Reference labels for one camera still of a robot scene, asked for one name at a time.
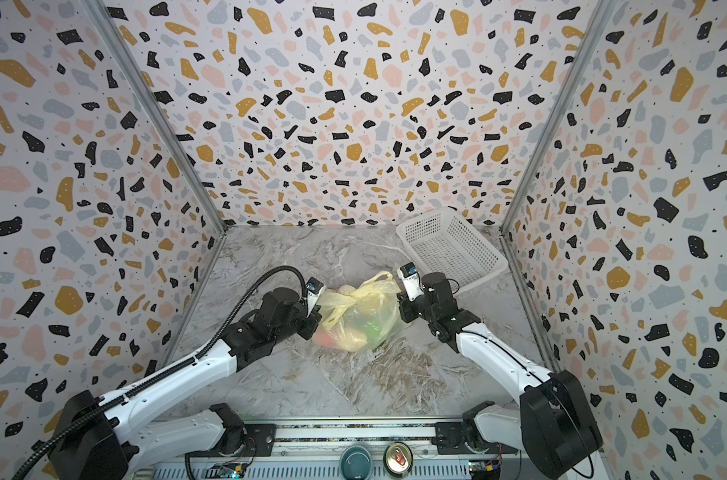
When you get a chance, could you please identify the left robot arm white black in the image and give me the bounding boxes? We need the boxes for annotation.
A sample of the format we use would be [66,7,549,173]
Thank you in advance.
[48,279,325,479]

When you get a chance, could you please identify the right green circuit board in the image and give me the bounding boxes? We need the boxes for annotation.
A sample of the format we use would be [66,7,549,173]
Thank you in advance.
[469,459,501,480]

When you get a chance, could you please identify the left green circuit board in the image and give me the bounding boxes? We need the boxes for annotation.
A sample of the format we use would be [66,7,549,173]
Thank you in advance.
[205,462,248,479]

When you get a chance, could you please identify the yellow plastic bag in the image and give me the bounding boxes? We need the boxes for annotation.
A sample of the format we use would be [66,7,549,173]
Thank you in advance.
[312,271,401,352]

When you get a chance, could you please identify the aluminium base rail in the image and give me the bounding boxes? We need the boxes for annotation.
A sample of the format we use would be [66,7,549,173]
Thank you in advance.
[133,417,543,479]

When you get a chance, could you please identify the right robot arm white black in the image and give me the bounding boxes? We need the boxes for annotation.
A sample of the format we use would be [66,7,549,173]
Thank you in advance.
[397,264,609,479]

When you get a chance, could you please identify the white plastic mesh basket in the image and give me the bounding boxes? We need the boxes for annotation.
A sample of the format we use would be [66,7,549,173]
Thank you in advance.
[397,208,509,293]

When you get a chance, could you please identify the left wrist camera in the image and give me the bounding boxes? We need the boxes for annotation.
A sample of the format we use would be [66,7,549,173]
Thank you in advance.
[305,277,325,314]

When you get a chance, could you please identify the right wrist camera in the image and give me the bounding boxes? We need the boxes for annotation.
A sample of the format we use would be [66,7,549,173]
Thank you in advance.
[397,262,423,301]

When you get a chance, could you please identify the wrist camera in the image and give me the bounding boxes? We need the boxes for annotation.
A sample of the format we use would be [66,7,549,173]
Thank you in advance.
[305,277,325,314]
[397,262,423,301]

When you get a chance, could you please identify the teal round cup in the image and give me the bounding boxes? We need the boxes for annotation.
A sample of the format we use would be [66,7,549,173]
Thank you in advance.
[339,445,373,480]

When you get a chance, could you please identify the metal drink can top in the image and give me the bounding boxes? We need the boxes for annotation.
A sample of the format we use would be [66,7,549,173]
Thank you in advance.
[383,442,413,479]

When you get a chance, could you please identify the black corrugated cable conduit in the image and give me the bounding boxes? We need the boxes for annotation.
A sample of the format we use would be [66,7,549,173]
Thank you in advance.
[8,265,309,480]

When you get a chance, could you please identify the green circuit board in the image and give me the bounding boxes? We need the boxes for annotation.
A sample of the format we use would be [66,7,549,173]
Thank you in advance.
[469,459,501,480]
[205,462,248,479]

